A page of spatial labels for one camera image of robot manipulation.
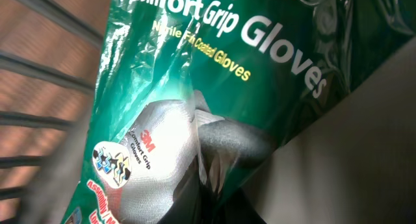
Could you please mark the green gloves package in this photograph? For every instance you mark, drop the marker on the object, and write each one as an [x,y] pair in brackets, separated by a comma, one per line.
[192,96]

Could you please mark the grey plastic mesh basket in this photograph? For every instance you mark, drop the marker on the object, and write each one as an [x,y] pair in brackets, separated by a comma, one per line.
[355,164]

